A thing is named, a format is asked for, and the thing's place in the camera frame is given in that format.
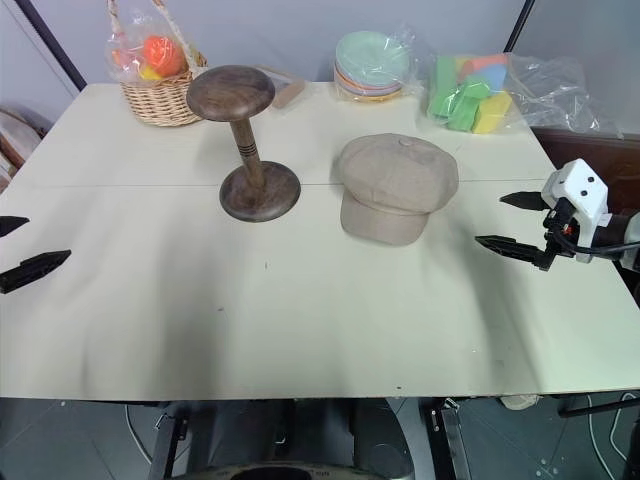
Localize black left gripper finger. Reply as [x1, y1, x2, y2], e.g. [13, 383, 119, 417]
[0, 215, 32, 238]
[0, 249, 73, 295]

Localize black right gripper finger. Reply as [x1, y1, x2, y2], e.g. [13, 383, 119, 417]
[474, 234, 558, 274]
[499, 190, 550, 212]

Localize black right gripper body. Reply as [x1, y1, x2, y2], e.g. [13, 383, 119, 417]
[543, 197, 577, 257]

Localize beige newsboy cap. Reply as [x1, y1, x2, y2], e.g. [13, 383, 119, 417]
[333, 133, 461, 248]

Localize dark wooden hat stand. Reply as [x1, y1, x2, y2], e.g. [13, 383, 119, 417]
[185, 64, 303, 224]

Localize dark brown cabinet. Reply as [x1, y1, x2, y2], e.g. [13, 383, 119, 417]
[528, 125, 640, 214]

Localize round wooden furniture piece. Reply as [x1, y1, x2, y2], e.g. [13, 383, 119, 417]
[0, 103, 50, 195]

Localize yellow foam block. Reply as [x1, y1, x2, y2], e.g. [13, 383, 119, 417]
[471, 93, 514, 136]

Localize clear bag of foam blocks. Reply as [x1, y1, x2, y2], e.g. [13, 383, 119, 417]
[426, 49, 627, 140]

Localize green foam blocks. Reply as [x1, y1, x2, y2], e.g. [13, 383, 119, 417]
[428, 55, 494, 133]

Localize blue foam block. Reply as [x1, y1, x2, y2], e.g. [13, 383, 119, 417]
[461, 64, 509, 95]

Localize orange foam block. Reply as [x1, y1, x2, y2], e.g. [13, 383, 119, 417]
[468, 53, 510, 77]

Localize black slanted pole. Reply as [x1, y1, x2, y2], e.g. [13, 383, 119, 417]
[18, 0, 90, 94]
[503, 0, 537, 54]

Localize black floor bar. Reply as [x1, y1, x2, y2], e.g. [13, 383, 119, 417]
[556, 393, 640, 419]

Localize clear bag around plates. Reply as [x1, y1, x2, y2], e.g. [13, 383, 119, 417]
[331, 20, 434, 107]

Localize metal table leg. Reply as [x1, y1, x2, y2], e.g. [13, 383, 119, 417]
[421, 397, 472, 480]
[148, 399, 190, 480]

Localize stack of pastel plates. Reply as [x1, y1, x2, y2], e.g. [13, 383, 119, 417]
[333, 30, 413, 104]

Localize clear bag of toy fruit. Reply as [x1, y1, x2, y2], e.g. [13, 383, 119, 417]
[104, 7, 202, 84]

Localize orange toy fruit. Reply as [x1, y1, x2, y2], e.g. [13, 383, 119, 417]
[142, 35, 188, 78]

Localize dark rounded robot body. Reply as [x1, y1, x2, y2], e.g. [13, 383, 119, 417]
[184, 398, 417, 480]

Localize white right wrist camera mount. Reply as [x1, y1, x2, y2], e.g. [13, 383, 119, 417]
[541, 158, 614, 265]

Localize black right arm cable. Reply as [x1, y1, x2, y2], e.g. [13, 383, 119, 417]
[547, 227, 640, 259]

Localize wicker basket with handle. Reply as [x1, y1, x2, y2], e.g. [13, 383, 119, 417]
[105, 0, 209, 128]

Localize white floor cable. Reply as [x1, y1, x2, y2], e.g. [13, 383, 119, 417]
[585, 393, 632, 462]

